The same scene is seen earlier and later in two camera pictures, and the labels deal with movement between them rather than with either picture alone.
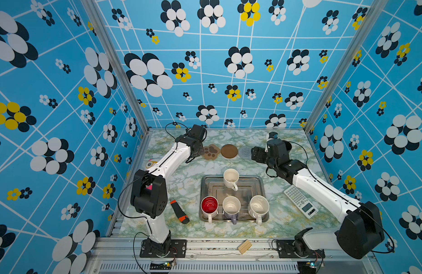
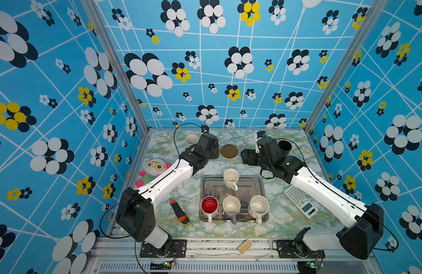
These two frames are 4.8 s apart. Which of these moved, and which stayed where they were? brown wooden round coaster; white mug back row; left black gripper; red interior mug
Moved: left black gripper
Stayed: brown wooden round coaster; white mug back row; red interior mug
